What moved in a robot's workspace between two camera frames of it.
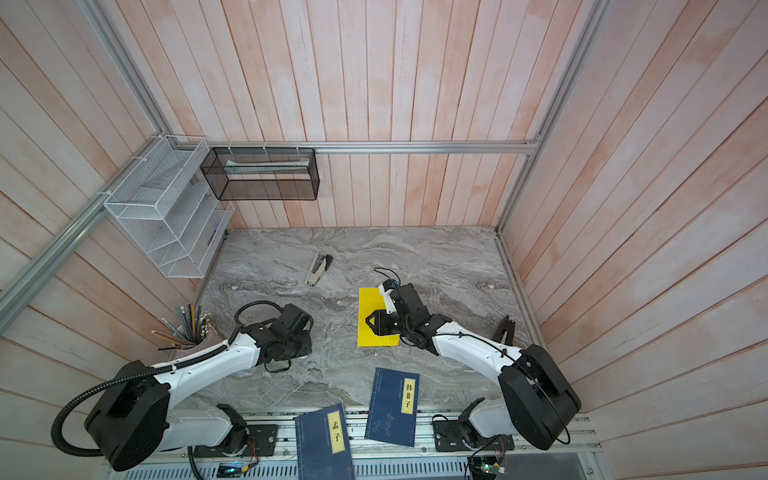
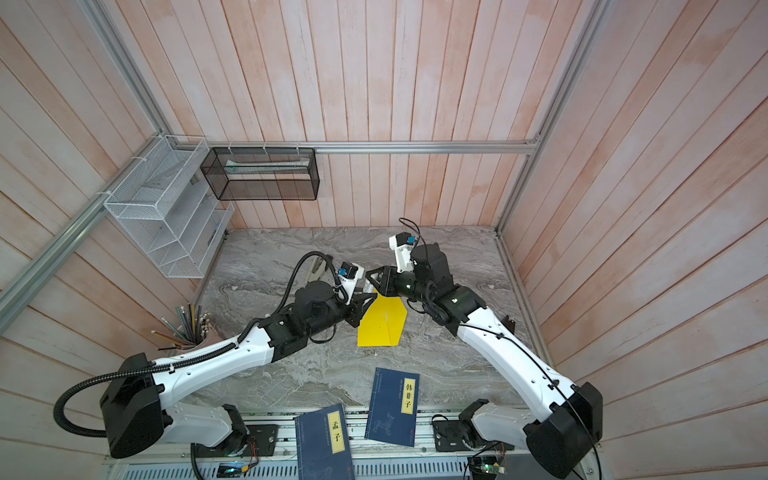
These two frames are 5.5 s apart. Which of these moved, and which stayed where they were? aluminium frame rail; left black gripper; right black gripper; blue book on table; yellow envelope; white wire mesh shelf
Moved: right black gripper; left black gripper
Stayed: yellow envelope; blue book on table; aluminium frame rail; white wire mesh shelf
